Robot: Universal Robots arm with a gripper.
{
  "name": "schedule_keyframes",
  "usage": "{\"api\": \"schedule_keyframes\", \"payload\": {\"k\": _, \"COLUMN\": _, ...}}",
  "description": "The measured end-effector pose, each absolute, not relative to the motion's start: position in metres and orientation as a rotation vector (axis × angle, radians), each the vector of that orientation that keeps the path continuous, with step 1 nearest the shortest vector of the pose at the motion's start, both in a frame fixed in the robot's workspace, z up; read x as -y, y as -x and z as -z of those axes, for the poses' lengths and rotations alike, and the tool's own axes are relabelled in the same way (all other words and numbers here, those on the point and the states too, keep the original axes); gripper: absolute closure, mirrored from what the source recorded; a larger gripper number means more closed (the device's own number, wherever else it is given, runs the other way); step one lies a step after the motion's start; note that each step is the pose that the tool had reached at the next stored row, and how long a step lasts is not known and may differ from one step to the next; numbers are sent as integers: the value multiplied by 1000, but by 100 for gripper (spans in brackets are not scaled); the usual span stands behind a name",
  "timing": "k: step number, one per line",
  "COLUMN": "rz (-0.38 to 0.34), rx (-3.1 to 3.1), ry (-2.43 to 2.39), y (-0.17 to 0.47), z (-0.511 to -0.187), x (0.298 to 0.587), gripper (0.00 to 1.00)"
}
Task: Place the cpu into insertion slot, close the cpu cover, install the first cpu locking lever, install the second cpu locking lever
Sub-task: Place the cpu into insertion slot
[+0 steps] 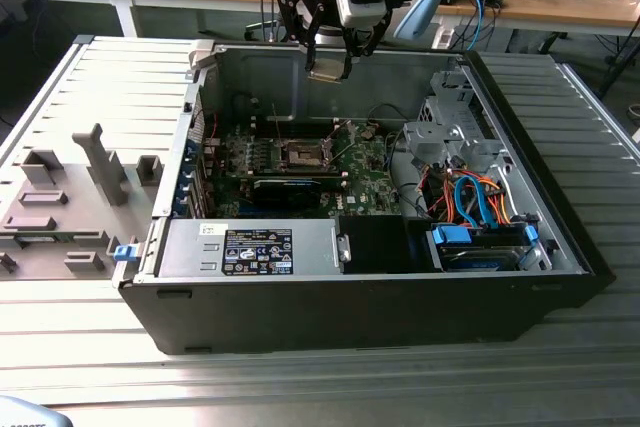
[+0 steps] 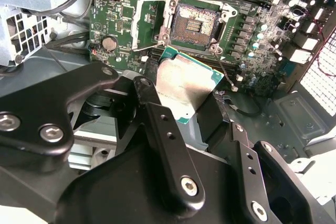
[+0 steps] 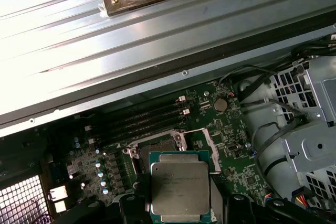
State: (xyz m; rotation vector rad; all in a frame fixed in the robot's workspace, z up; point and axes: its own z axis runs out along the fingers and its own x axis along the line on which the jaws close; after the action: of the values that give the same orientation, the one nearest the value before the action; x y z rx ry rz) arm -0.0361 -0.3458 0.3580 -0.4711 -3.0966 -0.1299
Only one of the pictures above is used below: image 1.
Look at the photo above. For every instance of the grey rounded device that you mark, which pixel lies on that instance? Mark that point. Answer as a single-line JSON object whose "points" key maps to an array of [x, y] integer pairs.
{"points": [[25, 414]]}

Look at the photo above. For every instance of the grey parts rack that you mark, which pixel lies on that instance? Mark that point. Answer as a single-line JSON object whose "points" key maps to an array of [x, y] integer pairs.
{"points": [[75, 197]]}

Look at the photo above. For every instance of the hard disk blue carrier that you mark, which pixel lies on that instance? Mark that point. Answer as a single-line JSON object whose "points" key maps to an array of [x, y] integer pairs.
{"points": [[480, 259]]}

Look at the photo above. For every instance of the green motherboard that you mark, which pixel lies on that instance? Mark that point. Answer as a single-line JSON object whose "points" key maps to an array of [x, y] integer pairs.
{"points": [[370, 182]]}

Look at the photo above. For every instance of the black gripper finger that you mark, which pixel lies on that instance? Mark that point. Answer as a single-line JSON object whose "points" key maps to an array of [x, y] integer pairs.
{"points": [[372, 39], [295, 12]]}

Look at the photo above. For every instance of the CPU socket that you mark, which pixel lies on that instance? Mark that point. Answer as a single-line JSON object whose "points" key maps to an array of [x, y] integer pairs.
{"points": [[302, 154]]}

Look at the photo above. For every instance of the metal disk bay cage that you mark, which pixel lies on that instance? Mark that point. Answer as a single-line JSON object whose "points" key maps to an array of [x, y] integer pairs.
{"points": [[435, 139]]}

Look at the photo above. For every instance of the blue plastic clip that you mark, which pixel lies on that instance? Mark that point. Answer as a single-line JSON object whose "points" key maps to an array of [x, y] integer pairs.
{"points": [[125, 253]]}

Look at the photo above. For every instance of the round coin battery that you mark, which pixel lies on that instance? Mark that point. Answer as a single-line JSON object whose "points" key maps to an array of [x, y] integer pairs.
{"points": [[368, 133]]}

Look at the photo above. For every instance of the black PC case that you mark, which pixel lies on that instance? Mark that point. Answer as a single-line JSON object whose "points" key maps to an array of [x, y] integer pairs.
{"points": [[300, 317]]}

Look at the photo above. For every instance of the silver metal latch bracket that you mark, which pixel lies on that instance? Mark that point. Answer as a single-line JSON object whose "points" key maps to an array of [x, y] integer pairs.
{"points": [[344, 247]]}

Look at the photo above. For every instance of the silver power supply unit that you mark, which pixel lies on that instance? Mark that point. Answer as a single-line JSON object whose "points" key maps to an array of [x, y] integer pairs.
{"points": [[190, 247]]}

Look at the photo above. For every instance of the white plug box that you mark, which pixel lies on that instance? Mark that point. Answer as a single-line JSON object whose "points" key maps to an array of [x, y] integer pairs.
{"points": [[444, 38]]}

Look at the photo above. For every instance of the metal locking lever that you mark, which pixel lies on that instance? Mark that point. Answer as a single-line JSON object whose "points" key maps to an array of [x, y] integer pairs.
{"points": [[277, 124]]}

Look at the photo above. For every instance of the silver CPU chip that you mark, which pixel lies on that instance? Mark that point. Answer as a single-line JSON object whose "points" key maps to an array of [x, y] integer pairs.
{"points": [[326, 69]]}

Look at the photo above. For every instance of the black graphics card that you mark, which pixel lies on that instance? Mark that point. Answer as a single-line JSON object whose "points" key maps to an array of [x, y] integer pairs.
{"points": [[285, 194]]}

